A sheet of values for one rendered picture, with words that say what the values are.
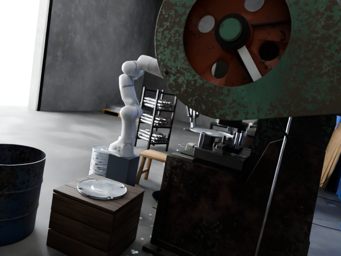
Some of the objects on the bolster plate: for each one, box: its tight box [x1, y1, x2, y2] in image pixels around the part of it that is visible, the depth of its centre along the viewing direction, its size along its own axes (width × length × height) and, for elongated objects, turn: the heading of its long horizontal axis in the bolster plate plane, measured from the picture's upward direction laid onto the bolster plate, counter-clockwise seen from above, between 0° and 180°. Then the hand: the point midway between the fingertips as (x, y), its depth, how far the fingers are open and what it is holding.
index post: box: [198, 132, 206, 148], centre depth 169 cm, size 3×3×10 cm
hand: (192, 122), depth 189 cm, fingers closed
